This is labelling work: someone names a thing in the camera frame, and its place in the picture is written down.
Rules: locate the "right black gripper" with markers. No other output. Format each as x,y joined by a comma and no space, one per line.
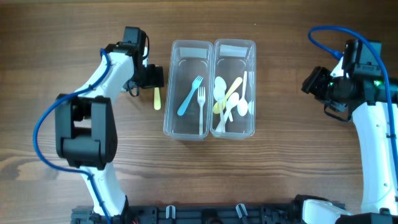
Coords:
313,83

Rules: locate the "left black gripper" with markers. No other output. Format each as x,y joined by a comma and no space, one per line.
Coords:
156,78

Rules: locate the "yellow plastic fork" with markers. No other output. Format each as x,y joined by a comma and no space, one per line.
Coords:
157,99

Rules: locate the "light blue plastic fork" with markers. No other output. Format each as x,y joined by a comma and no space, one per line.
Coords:
195,85

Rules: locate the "white plastic fork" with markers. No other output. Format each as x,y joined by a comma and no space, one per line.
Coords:
201,101

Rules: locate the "white plastic spoon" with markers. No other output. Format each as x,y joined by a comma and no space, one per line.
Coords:
220,83
219,97
243,105
230,104

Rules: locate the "yellow plastic spoon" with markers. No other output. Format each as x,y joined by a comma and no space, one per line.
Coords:
232,88

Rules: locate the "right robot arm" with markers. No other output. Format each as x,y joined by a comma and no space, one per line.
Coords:
356,85

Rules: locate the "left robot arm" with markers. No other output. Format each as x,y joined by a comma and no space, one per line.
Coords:
85,130

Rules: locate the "left clear plastic container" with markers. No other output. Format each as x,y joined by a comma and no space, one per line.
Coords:
189,59

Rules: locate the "clear plastic container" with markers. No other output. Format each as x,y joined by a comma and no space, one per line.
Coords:
189,59
232,57

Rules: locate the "right clear plastic container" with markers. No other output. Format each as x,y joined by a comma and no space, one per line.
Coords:
232,57

